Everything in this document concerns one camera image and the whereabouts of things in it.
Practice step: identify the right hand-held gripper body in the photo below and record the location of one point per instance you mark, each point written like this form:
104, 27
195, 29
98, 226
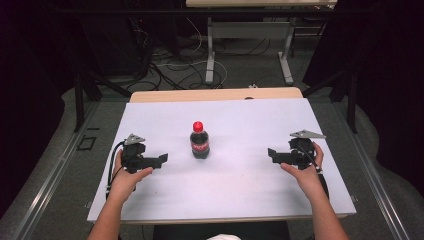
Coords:
300, 150

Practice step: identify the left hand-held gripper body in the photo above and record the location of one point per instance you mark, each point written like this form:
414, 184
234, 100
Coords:
133, 158

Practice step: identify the dark cola bottle red label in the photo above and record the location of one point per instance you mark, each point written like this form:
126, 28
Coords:
200, 146

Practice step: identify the red bottle cap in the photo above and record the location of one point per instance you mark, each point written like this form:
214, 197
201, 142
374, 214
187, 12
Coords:
198, 126

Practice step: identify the person's left hand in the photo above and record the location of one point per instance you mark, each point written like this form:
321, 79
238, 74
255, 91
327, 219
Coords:
124, 183

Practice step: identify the person's right hand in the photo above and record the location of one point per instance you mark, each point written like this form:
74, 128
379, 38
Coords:
306, 180

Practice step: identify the white table cover board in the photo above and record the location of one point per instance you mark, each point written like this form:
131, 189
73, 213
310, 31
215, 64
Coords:
233, 193

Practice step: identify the black metal stand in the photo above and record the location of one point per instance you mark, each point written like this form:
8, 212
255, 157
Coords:
79, 100
351, 100

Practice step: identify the wooden table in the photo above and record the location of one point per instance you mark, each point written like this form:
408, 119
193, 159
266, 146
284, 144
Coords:
200, 95

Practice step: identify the person's dark clothing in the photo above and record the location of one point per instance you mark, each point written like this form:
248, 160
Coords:
186, 231

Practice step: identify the dark curtain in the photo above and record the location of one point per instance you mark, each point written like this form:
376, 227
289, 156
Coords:
393, 83
26, 83

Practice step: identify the white desk with metal legs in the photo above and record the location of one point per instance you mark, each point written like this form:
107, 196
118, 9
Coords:
250, 30

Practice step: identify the aluminium floor rail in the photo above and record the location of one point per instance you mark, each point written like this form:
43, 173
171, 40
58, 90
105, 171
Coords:
373, 180
50, 180

